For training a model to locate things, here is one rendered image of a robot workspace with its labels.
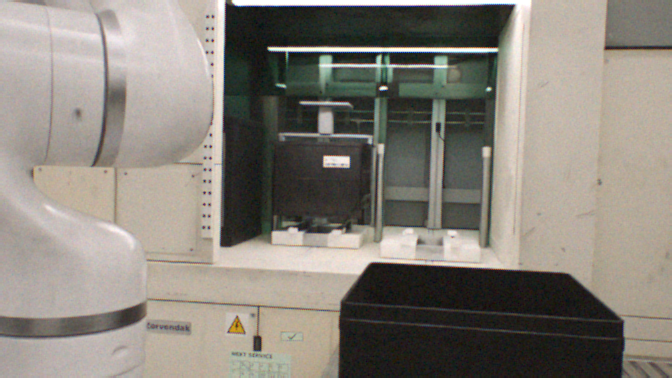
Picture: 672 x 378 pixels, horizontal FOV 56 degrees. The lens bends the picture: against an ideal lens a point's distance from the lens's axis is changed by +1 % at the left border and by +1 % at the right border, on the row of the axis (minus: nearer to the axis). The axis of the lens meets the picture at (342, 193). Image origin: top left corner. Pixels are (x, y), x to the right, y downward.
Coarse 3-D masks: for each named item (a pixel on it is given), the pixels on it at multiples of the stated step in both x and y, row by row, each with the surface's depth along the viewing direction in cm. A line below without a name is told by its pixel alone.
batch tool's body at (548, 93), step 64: (192, 0) 120; (256, 0) 127; (320, 0) 125; (384, 0) 124; (576, 0) 104; (256, 64) 169; (320, 64) 166; (384, 64) 164; (448, 64) 162; (512, 64) 130; (576, 64) 105; (256, 128) 163; (384, 128) 165; (512, 128) 126; (576, 128) 105; (128, 192) 123; (192, 192) 122; (256, 192) 165; (512, 192) 119; (576, 192) 106; (192, 256) 122; (256, 256) 134; (320, 256) 136; (512, 256) 116; (576, 256) 106; (192, 320) 122; (256, 320) 120; (320, 320) 118
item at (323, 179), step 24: (288, 144) 150; (312, 144) 149; (336, 144) 148; (360, 144) 148; (288, 168) 150; (312, 168) 149; (336, 168) 149; (360, 168) 148; (288, 192) 151; (312, 192) 150; (336, 192) 149; (360, 192) 148; (288, 216) 152; (312, 216) 150; (336, 216) 149; (360, 216) 168
